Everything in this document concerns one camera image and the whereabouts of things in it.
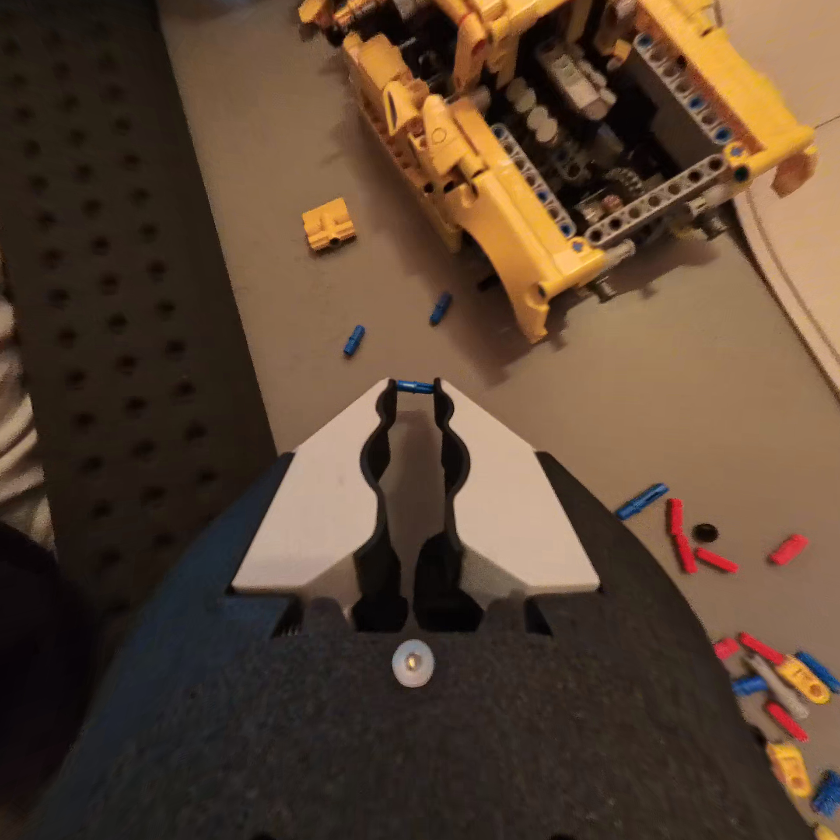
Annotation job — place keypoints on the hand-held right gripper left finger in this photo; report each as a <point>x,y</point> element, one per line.
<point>302,525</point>

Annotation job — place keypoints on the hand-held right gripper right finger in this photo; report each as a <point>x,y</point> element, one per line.
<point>525,525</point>

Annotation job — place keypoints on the scatter of small coloured pins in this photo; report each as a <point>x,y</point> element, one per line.
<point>686,554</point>

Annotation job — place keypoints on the small blue pin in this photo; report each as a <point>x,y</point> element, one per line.
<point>440,308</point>
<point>415,386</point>
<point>354,340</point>

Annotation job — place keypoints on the yellow panel brick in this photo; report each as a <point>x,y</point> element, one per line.
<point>328,224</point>

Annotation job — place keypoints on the yellow toy brick car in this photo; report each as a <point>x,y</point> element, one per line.
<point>512,190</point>

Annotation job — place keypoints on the grey desk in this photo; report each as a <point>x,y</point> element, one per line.
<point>394,275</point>

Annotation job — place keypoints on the black studded baseplate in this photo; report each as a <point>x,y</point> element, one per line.
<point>98,328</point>

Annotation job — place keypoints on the person's white sweater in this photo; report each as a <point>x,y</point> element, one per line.
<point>13,426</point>

